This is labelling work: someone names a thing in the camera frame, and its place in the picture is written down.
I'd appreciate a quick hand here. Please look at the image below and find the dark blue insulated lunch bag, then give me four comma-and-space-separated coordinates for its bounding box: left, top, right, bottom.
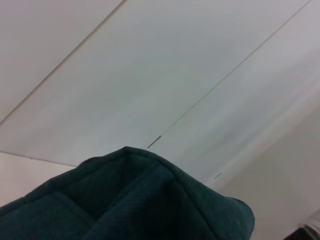
0, 146, 256, 240

